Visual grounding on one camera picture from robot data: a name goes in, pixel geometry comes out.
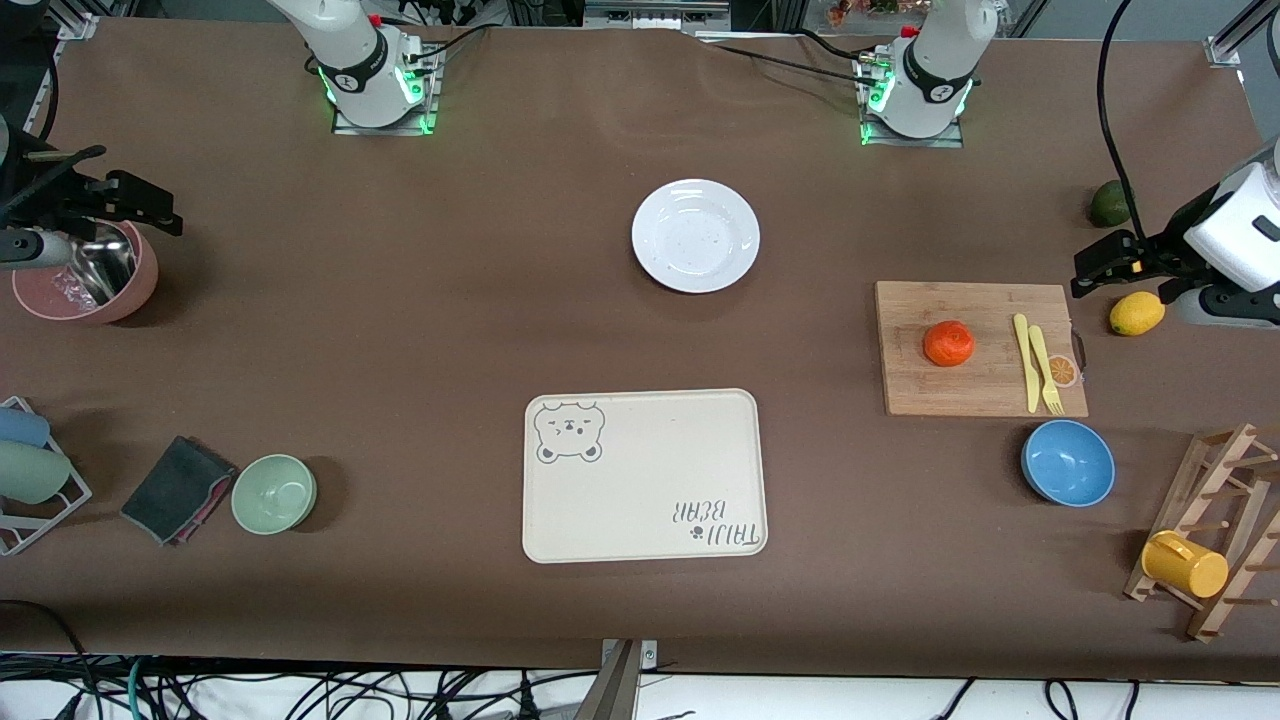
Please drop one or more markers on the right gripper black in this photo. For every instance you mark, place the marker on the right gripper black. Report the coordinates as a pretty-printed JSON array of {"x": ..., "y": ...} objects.
[{"x": 58, "y": 196}]

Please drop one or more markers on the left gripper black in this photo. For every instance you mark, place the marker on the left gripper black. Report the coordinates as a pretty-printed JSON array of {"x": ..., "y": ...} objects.
[{"x": 1168, "y": 246}]

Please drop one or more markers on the orange fruit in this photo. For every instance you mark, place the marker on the orange fruit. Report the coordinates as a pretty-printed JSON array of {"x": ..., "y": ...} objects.
[{"x": 948, "y": 344}]

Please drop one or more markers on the white round plate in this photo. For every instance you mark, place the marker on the white round plate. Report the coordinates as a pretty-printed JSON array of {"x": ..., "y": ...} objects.
[{"x": 695, "y": 236}]

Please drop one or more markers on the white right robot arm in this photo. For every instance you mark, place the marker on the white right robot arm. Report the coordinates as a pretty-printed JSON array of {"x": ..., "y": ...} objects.
[{"x": 350, "y": 60}]

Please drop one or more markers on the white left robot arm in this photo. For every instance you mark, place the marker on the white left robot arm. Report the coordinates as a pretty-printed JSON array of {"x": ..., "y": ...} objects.
[{"x": 940, "y": 70}]

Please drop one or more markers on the yellow lemon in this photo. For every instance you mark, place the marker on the yellow lemon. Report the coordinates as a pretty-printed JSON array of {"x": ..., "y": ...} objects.
[{"x": 1137, "y": 314}]

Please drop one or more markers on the green avocado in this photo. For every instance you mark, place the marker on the green avocado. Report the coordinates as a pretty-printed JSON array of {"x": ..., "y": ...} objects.
[{"x": 1108, "y": 205}]

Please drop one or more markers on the metal scoop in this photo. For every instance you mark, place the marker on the metal scoop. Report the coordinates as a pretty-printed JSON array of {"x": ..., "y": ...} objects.
[{"x": 105, "y": 268}]

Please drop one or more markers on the yellow plastic fork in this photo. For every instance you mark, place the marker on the yellow plastic fork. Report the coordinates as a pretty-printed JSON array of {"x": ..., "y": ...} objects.
[{"x": 1043, "y": 360}]

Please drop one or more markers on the toy orange slice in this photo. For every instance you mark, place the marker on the toy orange slice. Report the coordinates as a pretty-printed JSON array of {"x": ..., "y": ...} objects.
[{"x": 1065, "y": 372}]

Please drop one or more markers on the yellow plastic knife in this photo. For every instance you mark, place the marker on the yellow plastic knife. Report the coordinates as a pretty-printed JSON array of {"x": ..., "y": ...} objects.
[{"x": 1024, "y": 350}]

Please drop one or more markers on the pink bowl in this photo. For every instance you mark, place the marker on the pink bowl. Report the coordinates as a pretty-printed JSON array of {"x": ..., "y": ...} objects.
[{"x": 30, "y": 298}]

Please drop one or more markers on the blue bowl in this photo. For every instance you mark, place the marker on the blue bowl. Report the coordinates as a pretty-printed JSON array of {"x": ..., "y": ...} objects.
[{"x": 1068, "y": 463}]

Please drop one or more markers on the wooden mug rack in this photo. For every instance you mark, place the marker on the wooden mug rack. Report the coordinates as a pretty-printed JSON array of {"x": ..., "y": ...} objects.
[{"x": 1215, "y": 450}]

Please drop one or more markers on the bamboo cutting board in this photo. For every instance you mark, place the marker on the bamboo cutting board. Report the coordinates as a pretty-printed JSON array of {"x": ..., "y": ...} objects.
[{"x": 910, "y": 380}]

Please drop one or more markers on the pale blue cup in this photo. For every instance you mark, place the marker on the pale blue cup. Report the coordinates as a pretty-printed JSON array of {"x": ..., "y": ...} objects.
[{"x": 22, "y": 427}]

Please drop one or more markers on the dark grey cloth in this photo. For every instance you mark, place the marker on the dark grey cloth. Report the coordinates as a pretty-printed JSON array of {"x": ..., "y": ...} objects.
[{"x": 170, "y": 485}]

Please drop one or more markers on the pale green cup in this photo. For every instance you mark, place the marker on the pale green cup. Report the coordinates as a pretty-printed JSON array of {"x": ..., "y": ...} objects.
[{"x": 30, "y": 472}]

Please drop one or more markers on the yellow mug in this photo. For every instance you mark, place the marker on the yellow mug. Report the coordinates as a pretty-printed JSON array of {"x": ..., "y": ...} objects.
[{"x": 1185, "y": 567}]

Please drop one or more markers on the pale green bowl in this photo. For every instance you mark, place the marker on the pale green bowl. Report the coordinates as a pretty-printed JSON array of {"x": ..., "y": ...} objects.
[{"x": 274, "y": 494}]

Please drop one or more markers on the pink cloth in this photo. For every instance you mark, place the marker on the pink cloth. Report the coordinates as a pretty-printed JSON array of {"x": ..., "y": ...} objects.
[{"x": 200, "y": 522}]

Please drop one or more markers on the cream bear print tray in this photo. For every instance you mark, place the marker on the cream bear print tray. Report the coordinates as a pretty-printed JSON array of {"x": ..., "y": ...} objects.
[{"x": 650, "y": 480}]

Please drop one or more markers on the aluminium frame profile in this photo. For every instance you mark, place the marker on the aluminium frame profile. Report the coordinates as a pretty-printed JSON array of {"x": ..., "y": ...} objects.
[{"x": 655, "y": 15}]

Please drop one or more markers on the metal bracket at table edge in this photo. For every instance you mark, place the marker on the metal bracket at table edge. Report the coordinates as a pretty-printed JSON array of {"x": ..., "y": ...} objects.
[{"x": 615, "y": 695}]

